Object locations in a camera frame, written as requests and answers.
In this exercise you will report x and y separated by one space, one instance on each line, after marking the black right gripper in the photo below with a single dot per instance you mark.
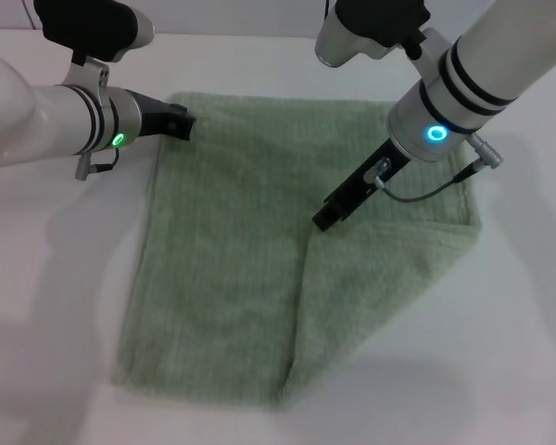
366 185

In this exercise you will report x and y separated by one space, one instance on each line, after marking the green terry towel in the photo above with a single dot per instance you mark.
222 259

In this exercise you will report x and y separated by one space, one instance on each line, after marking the left camera mount bracket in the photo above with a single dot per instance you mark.
90 76

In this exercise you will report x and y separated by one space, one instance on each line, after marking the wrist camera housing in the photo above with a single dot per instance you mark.
88 23
338 41

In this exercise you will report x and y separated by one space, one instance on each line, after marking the right wrist camera housing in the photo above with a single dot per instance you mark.
338 41

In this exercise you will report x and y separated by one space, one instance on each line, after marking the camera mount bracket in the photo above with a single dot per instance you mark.
433 44
90 76

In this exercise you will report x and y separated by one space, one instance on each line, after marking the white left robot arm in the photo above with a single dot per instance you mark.
37 120

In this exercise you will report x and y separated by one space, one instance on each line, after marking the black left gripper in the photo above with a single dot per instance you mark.
153 116

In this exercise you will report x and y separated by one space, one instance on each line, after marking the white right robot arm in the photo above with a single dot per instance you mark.
491 55

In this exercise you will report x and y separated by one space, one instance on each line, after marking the right camera mount bracket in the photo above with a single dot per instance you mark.
433 44

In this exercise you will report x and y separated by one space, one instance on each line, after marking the left wrist camera housing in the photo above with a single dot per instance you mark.
88 23

